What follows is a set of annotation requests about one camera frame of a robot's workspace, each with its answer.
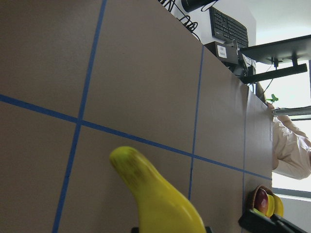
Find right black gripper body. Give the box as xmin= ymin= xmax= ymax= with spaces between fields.
xmin=238 ymin=210 xmax=306 ymax=233

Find yellow banana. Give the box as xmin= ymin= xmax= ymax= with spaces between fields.
xmin=109 ymin=146 xmax=206 ymax=233
xmin=265 ymin=194 xmax=284 ymax=217

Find woven brown fruit basket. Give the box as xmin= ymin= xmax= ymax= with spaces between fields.
xmin=245 ymin=185 xmax=273 ymax=209

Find dark red apple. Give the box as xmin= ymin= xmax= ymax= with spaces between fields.
xmin=254 ymin=188 xmax=269 ymax=215

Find yellow banana front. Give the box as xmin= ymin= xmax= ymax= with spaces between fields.
xmin=265 ymin=194 xmax=284 ymax=217

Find person in beige shirt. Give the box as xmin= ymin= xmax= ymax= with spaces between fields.
xmin=272 ymin=115 xmax=311 ymax=180

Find black box with label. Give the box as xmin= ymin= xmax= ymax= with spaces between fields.
xmin=205 ymin=41 xmax=238 ymax=65

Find black computer monitor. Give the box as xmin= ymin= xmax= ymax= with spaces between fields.
xmin=240 ymin=35 xmax=311 ymax=84

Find black keyboard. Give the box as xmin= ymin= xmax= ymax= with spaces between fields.
xmin=209 ymin=7 xmax=249 ymax=48

